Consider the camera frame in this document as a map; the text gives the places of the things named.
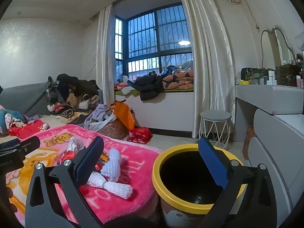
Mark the pink bear printed blanket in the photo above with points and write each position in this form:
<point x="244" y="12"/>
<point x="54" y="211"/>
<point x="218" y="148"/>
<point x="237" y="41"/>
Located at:
<point x="137" y="156"/>

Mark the floral fabric basket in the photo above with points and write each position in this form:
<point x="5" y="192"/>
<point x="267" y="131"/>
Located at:
<point x="112" y="130"/>

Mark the barred window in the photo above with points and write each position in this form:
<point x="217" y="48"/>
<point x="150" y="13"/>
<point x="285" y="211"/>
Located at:
<point x="152" y="35"/>

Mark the yellow-rimmed trash bin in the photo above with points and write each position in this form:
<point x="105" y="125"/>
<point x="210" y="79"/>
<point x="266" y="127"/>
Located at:
<point x="185" y="207"/>

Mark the floral cloth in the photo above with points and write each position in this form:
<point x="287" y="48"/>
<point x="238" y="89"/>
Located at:
<point x="11" y="116"/>

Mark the yellow box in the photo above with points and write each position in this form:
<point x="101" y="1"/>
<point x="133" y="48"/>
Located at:
<point x="244" y="82"/>

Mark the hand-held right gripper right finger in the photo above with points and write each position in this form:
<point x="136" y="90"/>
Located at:
<point x="211" y="163"/>

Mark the lilac garment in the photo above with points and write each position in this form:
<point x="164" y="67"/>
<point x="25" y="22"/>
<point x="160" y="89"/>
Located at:
<point x="99" y="115"/>

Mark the narrow cream curtain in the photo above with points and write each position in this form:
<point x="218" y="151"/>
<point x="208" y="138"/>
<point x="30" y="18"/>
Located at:
<point x="104" y="52"/>

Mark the red plastic bag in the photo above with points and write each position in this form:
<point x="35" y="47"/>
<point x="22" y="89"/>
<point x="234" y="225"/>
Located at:
<point x="140" y="135"/>

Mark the orange quilt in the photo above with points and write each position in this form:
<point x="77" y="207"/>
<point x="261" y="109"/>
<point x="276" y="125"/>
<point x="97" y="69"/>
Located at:
<point x="180" y="80"/>

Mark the grey sofa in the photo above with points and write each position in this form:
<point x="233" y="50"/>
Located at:
<point x="23" y="97"/>

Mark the white window seat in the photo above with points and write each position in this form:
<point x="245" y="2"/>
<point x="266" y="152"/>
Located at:
<point x="166" y="114"/>

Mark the white vanity table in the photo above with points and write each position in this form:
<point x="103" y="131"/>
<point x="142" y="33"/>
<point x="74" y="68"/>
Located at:
<point x="266" y="97"/>

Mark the red candy wrapper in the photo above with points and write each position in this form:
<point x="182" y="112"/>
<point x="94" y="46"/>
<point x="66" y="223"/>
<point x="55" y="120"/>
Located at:
<point x="99" y="165"/>
<point x="68" y="157"/>

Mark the curved vanity mirror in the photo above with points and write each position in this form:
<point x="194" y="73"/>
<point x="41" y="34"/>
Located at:
<point x="268" y="49"/>

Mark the orange bag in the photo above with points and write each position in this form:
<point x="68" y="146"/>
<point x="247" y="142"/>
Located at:
<point x="123" y="114"/>

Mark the white drawer cabinet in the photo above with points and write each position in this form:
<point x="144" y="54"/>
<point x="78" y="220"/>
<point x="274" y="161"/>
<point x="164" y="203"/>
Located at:
<point x="273" y="142"/>

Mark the wide cream curtain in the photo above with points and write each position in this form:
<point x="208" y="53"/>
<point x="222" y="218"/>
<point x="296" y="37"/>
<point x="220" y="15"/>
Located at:
<point x="209" y="64"/>

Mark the woven storage box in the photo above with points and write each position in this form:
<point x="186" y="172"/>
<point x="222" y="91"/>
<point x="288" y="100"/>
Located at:
<point x="287" y="76"/>

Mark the pink bottle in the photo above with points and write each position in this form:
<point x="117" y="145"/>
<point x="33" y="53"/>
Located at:
<point x="298" y="82"/>

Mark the person's left hand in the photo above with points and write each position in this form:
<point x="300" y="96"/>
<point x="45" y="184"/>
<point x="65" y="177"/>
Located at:
<point x="10" y="192"/>

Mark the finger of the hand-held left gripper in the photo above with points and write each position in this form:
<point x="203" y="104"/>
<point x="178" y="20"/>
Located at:
<point x="21" y="144"/>
<point x="11" y="162"/>

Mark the red cloth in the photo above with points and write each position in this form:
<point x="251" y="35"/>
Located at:
<point x="26" y="129"/>

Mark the dark green handbag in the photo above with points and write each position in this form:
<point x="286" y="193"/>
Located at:
<point x="251" y="73"/>

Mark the pile of clothes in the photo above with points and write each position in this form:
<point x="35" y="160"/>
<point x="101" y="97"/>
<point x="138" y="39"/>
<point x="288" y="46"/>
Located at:
<point x="76" y="92"/>

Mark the white cosmetic bottle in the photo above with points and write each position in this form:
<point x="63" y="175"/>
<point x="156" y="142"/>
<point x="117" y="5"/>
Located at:
<point x="272" y="77"/>

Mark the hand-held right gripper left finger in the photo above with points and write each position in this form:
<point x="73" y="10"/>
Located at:
<point x="89" y="161"/>

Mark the white foam net sleeve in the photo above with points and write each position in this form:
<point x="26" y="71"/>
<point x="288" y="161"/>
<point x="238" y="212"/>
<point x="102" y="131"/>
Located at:
<point x="111" y="168"/>
<point x="114" y="188"/>
<point x="74" y="147"/>

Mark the black jacket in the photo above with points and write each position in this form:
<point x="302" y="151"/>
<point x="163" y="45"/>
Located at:
<point x="149" y="85"/>

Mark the heap of small clothes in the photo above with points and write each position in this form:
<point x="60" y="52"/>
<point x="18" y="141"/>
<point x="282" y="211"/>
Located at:
<point x="124" y="86"/>

